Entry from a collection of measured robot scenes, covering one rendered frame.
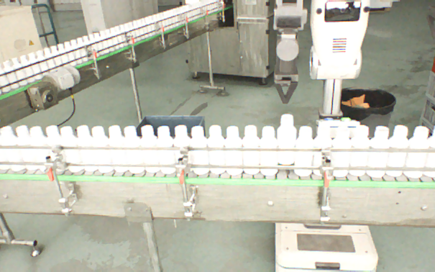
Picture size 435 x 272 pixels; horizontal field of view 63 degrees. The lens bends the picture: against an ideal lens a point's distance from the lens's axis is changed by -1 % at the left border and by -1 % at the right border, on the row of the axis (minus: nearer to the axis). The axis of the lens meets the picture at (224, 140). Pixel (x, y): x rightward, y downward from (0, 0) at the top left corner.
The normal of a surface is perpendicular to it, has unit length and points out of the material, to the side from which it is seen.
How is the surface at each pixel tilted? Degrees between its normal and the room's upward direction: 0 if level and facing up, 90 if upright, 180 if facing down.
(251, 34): 90
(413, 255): 0
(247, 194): 90
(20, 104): 90
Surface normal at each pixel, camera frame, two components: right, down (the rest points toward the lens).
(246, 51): -0.42, 0.45
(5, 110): 0.91, 0.15
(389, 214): -0.11, 0.47
